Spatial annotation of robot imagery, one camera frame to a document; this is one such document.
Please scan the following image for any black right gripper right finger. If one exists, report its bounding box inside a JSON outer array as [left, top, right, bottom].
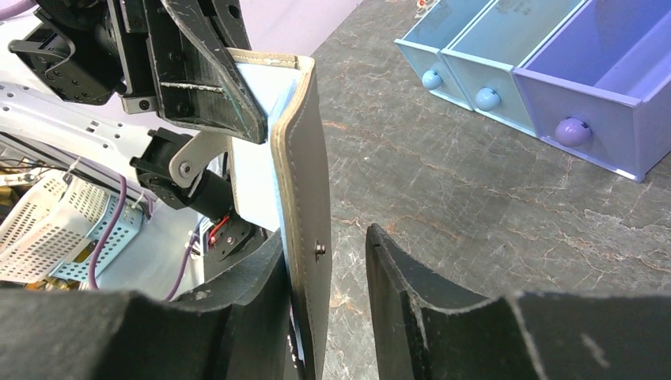
[[366, 224, 670, 379]]

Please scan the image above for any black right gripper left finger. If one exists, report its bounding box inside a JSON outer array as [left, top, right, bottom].
[[1, 234, 290, 379]]

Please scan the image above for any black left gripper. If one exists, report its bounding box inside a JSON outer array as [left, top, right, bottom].
[[8, 0, 267, 144]]

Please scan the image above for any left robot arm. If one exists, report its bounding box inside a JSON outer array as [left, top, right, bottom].
[[1, 1, 268, 272]]

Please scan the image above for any light blue left drawer box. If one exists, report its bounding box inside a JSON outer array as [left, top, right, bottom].
[[395, 0, 490, 111]]

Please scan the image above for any light blue drawer box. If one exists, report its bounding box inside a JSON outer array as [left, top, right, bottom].
[[441, 0, 585, 137], [395, 0, 490, 111]]

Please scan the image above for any purple plastic drawer box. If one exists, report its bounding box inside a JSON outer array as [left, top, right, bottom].
[[514, 0, 670, 182]]

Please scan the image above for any light blue middle drawer box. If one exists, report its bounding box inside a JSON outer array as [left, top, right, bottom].
[[441, 0, 585, 137]]

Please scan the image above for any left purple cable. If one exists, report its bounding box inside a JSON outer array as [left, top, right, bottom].
[[86, 173, 206, 302]]

